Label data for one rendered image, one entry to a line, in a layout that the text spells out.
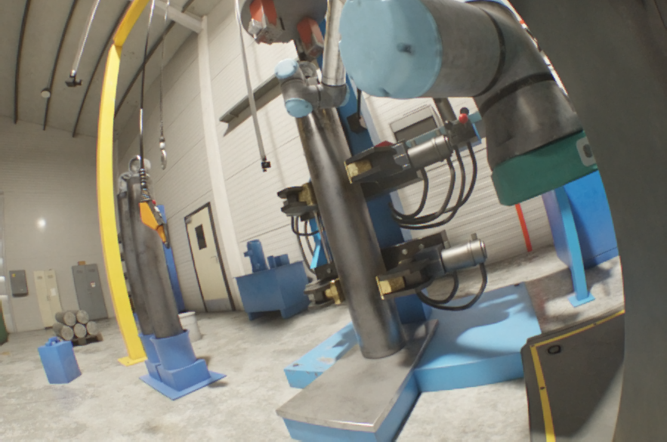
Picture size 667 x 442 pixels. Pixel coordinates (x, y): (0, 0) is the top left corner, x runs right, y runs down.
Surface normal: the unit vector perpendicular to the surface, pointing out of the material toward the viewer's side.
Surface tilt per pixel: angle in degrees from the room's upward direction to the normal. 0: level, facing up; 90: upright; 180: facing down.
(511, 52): 128
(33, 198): 90
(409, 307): 90
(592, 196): 90
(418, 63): 154
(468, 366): 90
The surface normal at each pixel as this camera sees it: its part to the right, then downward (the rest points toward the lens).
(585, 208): -0.52, -0.02
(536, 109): -0.60, -0.33
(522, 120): -0.82, -0.22
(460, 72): 0.37, 0.73
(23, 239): 0.81, -0.33
